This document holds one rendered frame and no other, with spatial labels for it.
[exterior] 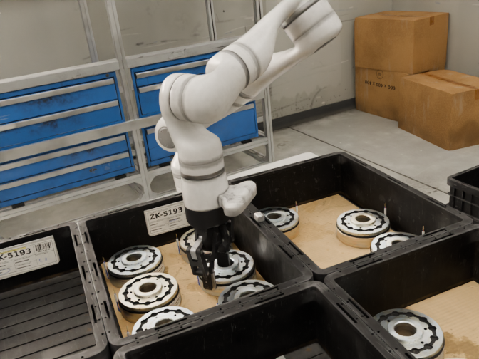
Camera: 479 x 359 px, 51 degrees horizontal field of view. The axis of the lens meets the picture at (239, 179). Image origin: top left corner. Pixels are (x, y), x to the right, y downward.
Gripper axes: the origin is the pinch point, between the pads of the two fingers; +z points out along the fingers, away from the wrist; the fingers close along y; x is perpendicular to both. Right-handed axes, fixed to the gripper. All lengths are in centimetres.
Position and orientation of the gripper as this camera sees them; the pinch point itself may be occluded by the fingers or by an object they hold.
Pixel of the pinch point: (217, 272)
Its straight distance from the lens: 89.4
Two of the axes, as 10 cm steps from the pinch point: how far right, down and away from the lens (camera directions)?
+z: 1.0, 9.1, 4.1
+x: 9.2, 0.7, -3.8
